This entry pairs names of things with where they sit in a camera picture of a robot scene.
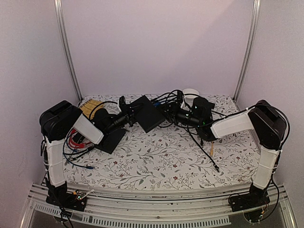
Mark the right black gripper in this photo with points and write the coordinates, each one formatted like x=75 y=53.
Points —
x=176 y=113

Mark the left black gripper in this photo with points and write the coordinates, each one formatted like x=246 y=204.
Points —
x=129 y=115

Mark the black TP-Link network switch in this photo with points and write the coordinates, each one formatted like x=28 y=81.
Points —
x=146 y=114

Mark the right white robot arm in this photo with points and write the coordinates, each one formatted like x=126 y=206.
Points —
x=269 y=125

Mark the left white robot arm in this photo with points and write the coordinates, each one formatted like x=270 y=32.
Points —
x=56 y=124

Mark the white bowl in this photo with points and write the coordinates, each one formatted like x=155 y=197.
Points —
x=190 y=94

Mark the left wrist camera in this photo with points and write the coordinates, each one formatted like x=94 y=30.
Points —
x=122 y=104

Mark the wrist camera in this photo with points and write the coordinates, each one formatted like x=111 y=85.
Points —
x=180 y=98
x=122 y=104

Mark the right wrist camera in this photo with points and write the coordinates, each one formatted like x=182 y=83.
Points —
x=180 y=98

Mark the aluminium front rail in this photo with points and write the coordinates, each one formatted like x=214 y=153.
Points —
x=196 y=208

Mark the right aluminium frame post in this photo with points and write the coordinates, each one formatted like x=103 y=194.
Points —
x=248 y=49

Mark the aluminium frame post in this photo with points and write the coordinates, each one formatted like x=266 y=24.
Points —
x=64 y=39
x=248 y=49

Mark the left aluminium frame post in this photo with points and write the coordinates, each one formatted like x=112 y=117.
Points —
x=64 y=39

